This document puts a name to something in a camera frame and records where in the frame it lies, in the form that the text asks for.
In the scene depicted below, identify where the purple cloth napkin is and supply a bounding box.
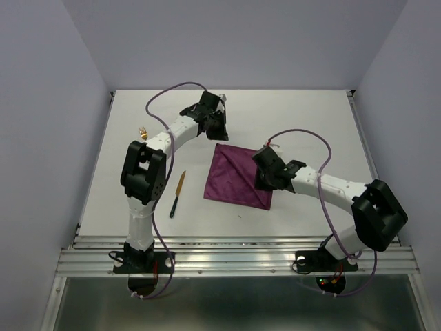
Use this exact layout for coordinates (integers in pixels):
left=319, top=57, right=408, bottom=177
left=203, top=143, right=272, bottom=210

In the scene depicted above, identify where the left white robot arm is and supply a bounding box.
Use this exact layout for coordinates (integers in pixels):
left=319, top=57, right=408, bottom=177
left=110, top=91, right=229, bottom=274

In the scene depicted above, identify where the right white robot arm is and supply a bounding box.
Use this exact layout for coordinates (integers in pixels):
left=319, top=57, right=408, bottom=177
left=252, top=146, right=408, bottom=274

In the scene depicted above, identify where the gold knife dark handle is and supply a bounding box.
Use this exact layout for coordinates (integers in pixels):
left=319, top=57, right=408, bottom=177
left=169, top=171, right=186, bottom=219

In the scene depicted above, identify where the gold fork dark handle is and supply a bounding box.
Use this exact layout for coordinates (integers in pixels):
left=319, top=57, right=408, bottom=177
left=139, top=127, right=149, bottom=141

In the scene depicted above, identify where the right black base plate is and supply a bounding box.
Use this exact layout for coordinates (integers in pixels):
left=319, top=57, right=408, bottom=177
left=291, top=250, right=358, bottom=274

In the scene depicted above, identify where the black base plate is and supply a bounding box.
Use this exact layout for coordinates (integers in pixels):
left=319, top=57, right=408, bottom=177
left=108, top=250, right=175, bottom=274
left=291, top=250, right=358, bottom=274

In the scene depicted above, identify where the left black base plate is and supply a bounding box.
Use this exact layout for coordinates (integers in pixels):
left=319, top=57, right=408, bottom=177
left=108, top=250, right=175, bottom=274

